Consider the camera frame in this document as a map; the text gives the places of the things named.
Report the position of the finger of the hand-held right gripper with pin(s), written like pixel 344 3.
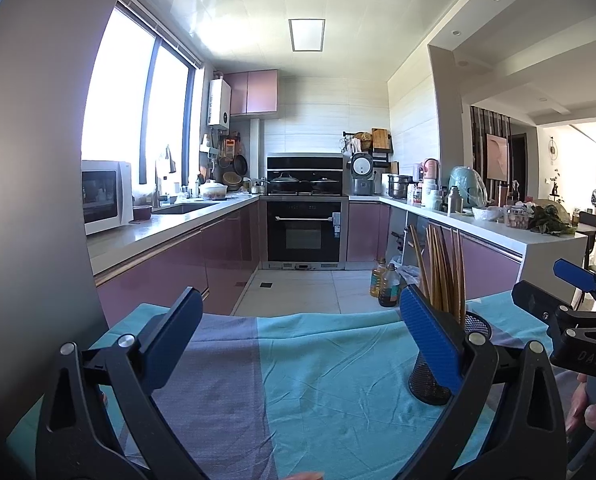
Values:
pixel 533 300
pixel 575 272

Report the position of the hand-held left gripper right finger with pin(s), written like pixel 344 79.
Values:
pixel 428 330

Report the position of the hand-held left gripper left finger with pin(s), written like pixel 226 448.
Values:
pixel 178 330

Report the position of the black mesh cup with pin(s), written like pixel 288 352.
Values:
pixel 428 387

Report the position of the bundle of wooden chopsticks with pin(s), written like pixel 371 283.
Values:
pixel 435 270

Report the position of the person's left hand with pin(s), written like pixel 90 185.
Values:
pixel 308 476

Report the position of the white peninsula counter pink doors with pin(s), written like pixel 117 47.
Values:
pixel 493 265

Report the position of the leafy greens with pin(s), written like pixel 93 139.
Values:
pixel 553 222

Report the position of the dark sauce bottle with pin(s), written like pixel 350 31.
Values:
pixel 389 290

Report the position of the pink base cabinet row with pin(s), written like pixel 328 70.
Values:
pixel 178 265

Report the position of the yellow oil bottle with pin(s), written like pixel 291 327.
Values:
pixel 376 280

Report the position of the clear food container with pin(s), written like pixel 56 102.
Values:
pixel 518 218

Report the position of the white bowl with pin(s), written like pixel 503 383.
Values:
pixel 487 213

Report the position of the dark red bowl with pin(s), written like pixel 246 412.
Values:
pixel 142 214

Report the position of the kitchen sink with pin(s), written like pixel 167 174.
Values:
pixel 185 207

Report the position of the white jar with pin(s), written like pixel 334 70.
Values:
pixel 431 196

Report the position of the teal and grey tablecloth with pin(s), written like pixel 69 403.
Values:
pixel 303 385

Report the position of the white casserole pot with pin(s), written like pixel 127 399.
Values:
pixel 213 190

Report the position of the steel stock pot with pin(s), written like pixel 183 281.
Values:
pixel 399 186

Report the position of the steel faucet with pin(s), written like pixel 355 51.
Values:
pixel 158 180

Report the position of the white microwave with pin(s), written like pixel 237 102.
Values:
pixel 103 197

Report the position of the black built-in oven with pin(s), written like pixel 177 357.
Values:
pixel 303 235

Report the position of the round woven basket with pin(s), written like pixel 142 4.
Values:
pixel 232 179

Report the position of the pink kettle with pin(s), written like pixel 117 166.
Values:
pixel 431 168

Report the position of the white rice cooker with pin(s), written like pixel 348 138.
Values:
pixel 363 174

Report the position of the hanging frying pan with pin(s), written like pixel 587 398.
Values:
pixel 240 165

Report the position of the black pan with lid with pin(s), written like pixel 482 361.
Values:
pixel 324 185

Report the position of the black wok with glass lid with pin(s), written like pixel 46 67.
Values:
pixel 285 183

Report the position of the wooden cutting board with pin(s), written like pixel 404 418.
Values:
pixel 381 139

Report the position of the black range hood stove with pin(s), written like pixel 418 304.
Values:
pixel 305 164

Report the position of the grey refrigerator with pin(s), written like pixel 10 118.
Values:
pixel 28 185

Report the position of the white water heater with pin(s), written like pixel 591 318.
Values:
pixel 219 103

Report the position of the kitchen window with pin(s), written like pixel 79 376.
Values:
pixel 118 100

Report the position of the square ceiling light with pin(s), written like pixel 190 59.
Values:
pixel 306 35

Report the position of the wall clock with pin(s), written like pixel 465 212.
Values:
pixel 553 148

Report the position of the pink wall painting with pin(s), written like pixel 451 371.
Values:
pixel 498 156

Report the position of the pink wall cabinet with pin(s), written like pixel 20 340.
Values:
pixel 258 92

